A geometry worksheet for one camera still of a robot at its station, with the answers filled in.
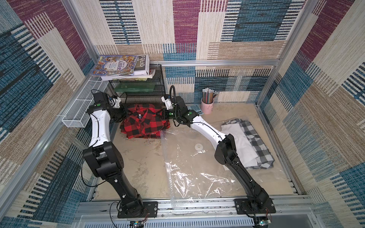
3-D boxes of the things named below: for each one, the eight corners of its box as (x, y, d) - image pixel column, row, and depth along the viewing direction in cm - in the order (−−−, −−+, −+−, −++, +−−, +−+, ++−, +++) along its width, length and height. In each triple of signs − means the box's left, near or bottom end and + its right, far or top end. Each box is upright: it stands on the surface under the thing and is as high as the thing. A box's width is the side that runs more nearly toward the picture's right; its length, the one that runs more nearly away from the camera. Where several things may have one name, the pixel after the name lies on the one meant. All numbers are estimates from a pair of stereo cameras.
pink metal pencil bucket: (201, 114, 115) (203, 106, 108) (201, 106, 121) (202, 98, 114) (213, 114, 115) (214, 106, 108) (211, 106, 121) (213, 98, 114)
